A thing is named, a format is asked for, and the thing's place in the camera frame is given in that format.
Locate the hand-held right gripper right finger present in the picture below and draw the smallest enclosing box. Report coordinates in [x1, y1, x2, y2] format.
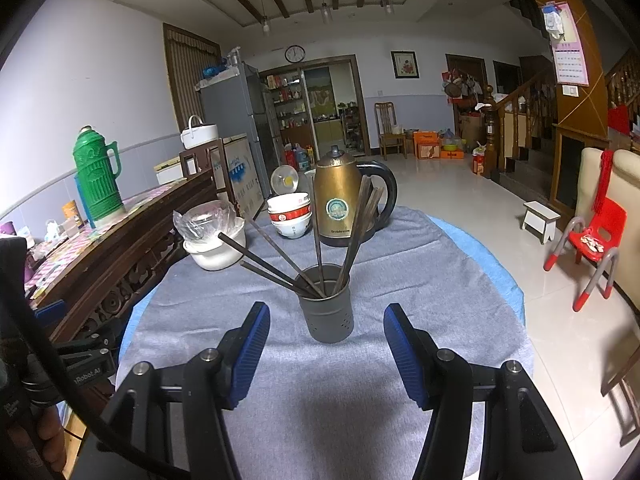
[382, 302, 583, 480]

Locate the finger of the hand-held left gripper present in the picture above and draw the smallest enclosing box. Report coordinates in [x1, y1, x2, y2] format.
[56, 332, 118, 361]
[32, 299, 71, 333]

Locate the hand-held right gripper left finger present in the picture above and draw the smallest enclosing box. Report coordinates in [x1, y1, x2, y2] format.
[72, 301, 272, 480]

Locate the dark metal chopstick holder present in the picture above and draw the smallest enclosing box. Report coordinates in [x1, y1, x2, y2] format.
[298, 266, 355, 345]

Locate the bunch of dark chopsticks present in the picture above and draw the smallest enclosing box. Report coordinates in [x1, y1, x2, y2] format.
[218, 174, 385, 300]

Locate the person's left hand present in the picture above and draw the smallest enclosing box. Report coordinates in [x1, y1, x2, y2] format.
[36, 407, 68, 473]

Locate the pink checkered sideboard cover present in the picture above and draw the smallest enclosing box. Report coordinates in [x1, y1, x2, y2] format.
[22, 182, 176, 301]

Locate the carved wooden sideboard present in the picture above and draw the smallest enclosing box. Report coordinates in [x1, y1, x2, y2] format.
[25, 167, 221, 346]

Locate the grey table cloth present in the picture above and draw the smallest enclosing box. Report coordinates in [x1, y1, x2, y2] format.
[117, 205, 535, 480]

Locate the orange tin can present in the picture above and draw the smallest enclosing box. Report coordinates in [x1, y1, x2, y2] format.
[62, 201, 84, 229]

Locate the white ceramic pot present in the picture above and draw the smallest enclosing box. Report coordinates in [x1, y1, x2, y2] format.
[183, 220, 247, 272]

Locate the blue table cover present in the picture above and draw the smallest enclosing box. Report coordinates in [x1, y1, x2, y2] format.
[117, 215, 526, 391]

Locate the clear plastic bag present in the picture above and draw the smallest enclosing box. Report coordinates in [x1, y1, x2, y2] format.
[173, 200, 245, 246]

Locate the green thermos flask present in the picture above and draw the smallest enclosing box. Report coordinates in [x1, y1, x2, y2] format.
[73, 126, 125, 222]

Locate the gold electric kettle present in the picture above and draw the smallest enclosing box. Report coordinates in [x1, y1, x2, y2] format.
[306, 146, 398, 248]

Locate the white chest freezer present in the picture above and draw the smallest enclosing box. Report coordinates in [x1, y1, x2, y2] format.
[154, 132, 266, 221]

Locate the small white stool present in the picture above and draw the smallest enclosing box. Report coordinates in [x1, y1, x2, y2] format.
[520, 201, 562, 245]

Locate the dark wooden chair back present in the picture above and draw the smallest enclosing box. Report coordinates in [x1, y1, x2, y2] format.
[179, 138, 232, 206]

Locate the orange cardboard box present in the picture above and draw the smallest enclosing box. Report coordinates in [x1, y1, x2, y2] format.
[414, 131, 443, 160]

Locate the brown wooden chair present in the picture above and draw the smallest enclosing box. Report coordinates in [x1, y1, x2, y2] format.
[374, 102, 408, 161]

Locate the red child chair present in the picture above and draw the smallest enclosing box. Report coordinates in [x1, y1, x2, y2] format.
[544, 197, 628, 313]

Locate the grey refrigerator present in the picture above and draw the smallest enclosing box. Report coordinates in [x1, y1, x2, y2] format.
[196, 62, 281, 201]

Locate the cream sofa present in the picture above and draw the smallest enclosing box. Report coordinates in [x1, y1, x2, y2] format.
[572, 147, 640, 301]

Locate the wooden staircase railing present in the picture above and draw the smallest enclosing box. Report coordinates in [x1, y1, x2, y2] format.
[482, 50, 640, 201]

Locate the brown window curtain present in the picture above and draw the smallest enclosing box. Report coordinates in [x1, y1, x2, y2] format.
[163, 24, 222, 133]

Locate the wooden pillar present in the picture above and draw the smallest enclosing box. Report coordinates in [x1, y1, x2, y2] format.
[520, 0, 631, 211]

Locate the black cable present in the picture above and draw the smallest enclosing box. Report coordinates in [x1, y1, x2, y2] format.
[0, 280, 193, 480]

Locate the dark wooden chair frame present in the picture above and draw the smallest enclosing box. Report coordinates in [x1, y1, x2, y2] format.
[600, 320, 640, 448]

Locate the white lidded pot with handle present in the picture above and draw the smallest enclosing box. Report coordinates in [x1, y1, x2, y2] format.
[181, 115, 221, 150]

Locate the wooden door frame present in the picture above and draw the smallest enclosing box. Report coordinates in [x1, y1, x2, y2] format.
[259, 55, 371, 158]

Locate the framed wall picture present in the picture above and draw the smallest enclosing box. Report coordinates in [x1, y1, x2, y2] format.
[391, 50, 419, 79]

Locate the pink wall calendar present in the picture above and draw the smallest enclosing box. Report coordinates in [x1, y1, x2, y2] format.
[541, 1, 591, 86]

